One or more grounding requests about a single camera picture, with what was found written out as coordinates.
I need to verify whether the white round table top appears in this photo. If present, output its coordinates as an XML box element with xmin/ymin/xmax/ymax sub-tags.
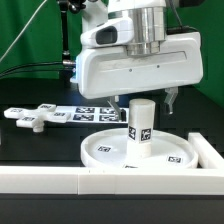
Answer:
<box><xmin>81</xmin><ymin>128</ymin><xmax>198</xmax><ymax>169</ymax></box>

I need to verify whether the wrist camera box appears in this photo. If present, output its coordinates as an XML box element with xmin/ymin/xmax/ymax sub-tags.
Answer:
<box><xmin>81</xmin><ymin>17</ymin><xmax>134</xmax><ymax>48</ymax></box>

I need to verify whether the white marker sheet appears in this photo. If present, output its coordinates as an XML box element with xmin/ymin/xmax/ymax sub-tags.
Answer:
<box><xmin>55</xmin><ymin>106</ymin><xmax>119</xmax><ymax>123</ymax></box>

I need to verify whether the white cable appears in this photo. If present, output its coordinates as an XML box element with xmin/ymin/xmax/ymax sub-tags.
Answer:
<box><xmin>0</xmin><ymin>0</ymin><xmax>48</xmax><ymax>64</ymax></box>

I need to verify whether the white L-shaped fence wall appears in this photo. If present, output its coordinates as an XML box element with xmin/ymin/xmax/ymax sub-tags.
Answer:
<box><xmin>0</xmin><ymin>133</ymin><xmax>224</xmax><ymax>195</ymax></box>

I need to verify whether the black camera stand pole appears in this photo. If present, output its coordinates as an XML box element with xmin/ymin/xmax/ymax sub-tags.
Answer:
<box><xmin>56</xmin><ymin>0</ymin><xmax>87</xmax><ymax>81</ymax></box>

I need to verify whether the black cable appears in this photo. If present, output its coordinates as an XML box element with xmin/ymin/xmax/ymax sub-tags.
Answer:
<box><xmin>0</xmin><ymin>61</ymin><xmax>76</xmax><ymax>80</ymax></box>

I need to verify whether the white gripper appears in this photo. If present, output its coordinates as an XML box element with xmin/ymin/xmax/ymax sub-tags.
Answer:
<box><xmin>76</xmin><ymin>32</ymin><xmax>203</xmax><ymax>122</ymax></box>

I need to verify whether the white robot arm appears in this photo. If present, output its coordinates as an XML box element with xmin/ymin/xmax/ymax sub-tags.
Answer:
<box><xmin>71</xmin><ymin>0</ymin><xmax>203</xmax><ymax>120</ymax></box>

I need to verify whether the white cross-shaped table base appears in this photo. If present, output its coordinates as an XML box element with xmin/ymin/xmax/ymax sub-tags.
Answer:
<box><xmin>4</xmin><ymin>104</ymin><xmax>71</xmax><ymax>133</ymax></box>

